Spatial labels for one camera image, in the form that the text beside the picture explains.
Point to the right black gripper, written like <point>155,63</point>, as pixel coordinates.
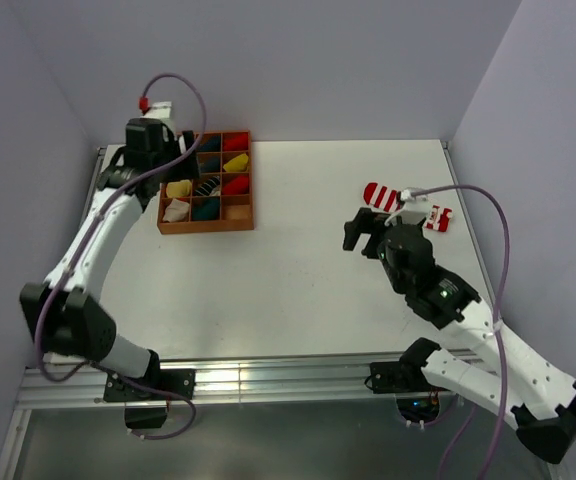
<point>365,220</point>

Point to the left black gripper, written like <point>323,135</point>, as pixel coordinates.
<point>186,169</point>

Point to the red white striped santa sock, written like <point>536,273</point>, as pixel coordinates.
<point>385,199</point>

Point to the beige red sock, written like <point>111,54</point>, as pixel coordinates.
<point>177,211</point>

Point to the dark green reindeer sock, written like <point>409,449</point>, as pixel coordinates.
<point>206,209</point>

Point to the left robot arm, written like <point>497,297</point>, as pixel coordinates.
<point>63,312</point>

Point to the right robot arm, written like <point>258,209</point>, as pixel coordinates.
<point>537,400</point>

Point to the mustard rolled sock left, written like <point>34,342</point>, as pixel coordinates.
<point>179,189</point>

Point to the dark teal rolled sock middle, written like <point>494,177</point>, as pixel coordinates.
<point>209,164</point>

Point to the dark teal rolled sock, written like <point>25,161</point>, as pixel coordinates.
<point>209,164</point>
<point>211,144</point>

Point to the dark teal rolled sock top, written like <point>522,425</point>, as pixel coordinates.
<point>211,144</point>

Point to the black white striped rolled sock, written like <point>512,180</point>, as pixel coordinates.
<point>208,187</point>

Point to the red rolled sock top right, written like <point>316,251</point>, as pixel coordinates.
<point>235,141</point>

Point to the red rolled sock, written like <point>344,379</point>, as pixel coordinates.
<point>238,185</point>
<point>235,141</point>

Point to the wooden compartment organizer tray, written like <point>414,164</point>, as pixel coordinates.
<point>236,212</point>

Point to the yellow rolled sock right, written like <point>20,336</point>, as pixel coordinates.
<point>237,164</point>

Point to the red rolled sock lower right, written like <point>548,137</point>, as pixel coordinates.
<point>238,185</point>

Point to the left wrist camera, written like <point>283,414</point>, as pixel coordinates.
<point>162,111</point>

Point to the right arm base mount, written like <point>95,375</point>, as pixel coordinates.
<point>416,399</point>

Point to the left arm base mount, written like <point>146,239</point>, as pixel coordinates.
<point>147,407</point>

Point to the aluminium frame rail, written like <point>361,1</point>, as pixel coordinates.
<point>238,381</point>

